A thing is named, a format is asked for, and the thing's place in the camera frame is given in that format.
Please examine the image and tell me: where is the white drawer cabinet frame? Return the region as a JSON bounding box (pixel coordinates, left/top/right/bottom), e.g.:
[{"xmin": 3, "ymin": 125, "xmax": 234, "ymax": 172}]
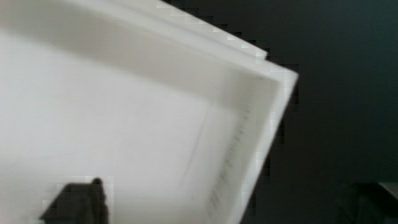
[{"xmin": 0, "ymin": 0, "xmax": 296, "ymax": 224}]

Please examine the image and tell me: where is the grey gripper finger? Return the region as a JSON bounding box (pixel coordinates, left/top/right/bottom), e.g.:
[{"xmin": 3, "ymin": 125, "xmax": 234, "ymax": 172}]
[{"xmin": 39, "ymin": 178, "xmax": 110, "ymax": 224}]

